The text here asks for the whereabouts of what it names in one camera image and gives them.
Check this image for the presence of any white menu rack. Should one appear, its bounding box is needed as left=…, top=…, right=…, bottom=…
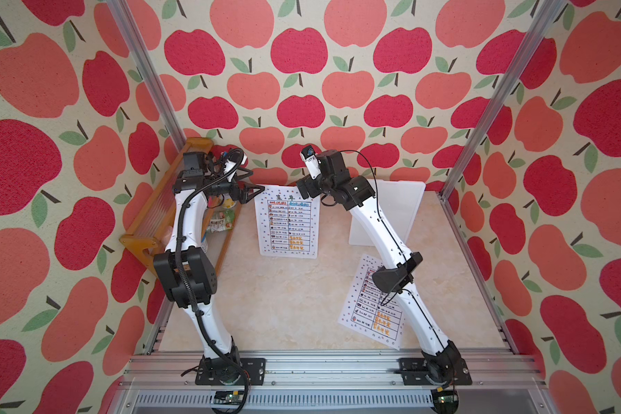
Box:
left=254, top=185, right=322, bottom=260
left=348, top=180, right=426, bottom=247

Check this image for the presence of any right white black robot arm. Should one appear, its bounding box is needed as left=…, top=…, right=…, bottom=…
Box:
left=296, top=145, right=467, bottom=387

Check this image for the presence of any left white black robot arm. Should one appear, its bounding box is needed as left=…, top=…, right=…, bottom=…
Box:
left=153, top=148, right=264, bottom=385

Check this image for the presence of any green label snack packet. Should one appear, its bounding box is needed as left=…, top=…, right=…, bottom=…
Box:
left=207, top=209, right=236, bottom=233

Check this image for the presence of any orange wooden shelf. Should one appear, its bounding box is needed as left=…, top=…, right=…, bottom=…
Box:
left=120, top=137, right=214, bottom=274

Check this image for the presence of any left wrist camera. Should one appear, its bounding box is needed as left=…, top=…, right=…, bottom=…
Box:
left=217, top=148, right=248, bottom=182

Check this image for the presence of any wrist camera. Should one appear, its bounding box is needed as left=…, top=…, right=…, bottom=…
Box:
left=300, top=145, right=321, bottom=179
left=217, top=148, right=248, bottom=182

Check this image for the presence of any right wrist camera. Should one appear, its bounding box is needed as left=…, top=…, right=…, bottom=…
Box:
left=300, top=145, right=321, bottom=179

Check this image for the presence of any left aluminium corner post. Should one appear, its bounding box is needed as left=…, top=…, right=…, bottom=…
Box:
left=108, top=0, right=186, bottom=151

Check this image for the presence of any aluminium corner post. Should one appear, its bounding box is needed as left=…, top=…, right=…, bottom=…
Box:
left=438, top=0, right=569, bottom=205
left=108, top=0, right=186, bottom=151

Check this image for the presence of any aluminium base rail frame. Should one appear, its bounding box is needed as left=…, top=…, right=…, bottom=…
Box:
left=107, top=348, right=559, bottom=413

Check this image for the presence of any right aluminium corner post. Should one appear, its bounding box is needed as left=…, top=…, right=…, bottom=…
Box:
left=438, top=0, right=569, bottom=205

